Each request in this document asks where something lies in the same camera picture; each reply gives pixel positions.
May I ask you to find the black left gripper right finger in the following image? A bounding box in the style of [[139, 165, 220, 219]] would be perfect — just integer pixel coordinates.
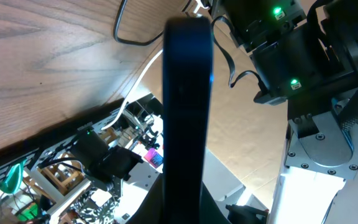
[[200, 184, 229, 224]]

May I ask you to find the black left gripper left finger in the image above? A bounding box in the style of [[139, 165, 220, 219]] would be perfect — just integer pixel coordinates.
[[127, 174, 163, 224]]

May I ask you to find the blue Galaxy smartphone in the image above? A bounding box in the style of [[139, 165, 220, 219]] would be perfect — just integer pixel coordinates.
[[162, 17, 213, 223]]

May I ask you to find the black USB charger cable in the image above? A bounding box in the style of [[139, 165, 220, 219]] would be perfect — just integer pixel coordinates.
[[112, 0, 195, 47]]

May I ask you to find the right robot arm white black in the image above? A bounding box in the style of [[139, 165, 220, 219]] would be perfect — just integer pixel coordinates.
[[208, 0, 358, 223]]

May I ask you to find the cardboard panel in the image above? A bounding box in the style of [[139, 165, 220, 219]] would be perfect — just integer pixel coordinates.
[[141, 22, 287, 208]]

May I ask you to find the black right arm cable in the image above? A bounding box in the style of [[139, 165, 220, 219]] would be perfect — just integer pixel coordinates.
[[211, 15, 267, 94]]

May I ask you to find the white power strip cord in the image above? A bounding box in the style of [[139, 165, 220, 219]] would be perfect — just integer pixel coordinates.
[[100, 48, 164, 131]]

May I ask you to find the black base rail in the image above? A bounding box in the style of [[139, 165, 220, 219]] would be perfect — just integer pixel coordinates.
[[0, 93, 164, 194]]

